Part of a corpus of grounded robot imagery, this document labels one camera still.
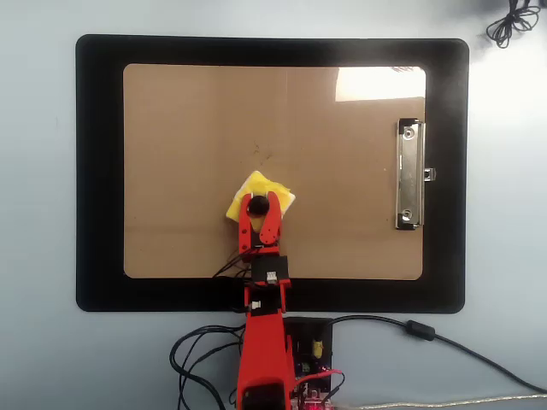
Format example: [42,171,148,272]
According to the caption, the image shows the black rectangular desk mat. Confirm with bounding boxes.
[75,34,470,314]

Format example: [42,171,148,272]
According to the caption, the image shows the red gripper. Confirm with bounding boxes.
[237,190,286,261]

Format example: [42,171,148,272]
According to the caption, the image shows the yellow sponge with black knob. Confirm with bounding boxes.
[224,170,297,231]

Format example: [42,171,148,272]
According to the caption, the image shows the brown clipboard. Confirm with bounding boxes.
[122,63,427,282]

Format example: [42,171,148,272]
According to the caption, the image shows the black power cable with ferrite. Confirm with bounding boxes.
[327,314,547,395]

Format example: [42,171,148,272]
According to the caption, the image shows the black arm servo wires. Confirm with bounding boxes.
[168,249,257,410]

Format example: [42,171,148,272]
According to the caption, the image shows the thin red wire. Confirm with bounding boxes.
[291,368,345,405]

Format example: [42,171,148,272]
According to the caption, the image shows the black controller circuit board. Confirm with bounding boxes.
[283,316,335,410]

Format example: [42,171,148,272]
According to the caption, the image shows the silver metal clipboard clip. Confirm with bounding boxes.
[394,118,438,231]

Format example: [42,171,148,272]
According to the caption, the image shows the silver braided USB cable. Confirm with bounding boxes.
[332,393,547,410]

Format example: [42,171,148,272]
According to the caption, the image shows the black bundled cord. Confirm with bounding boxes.
[486,0,542,50]

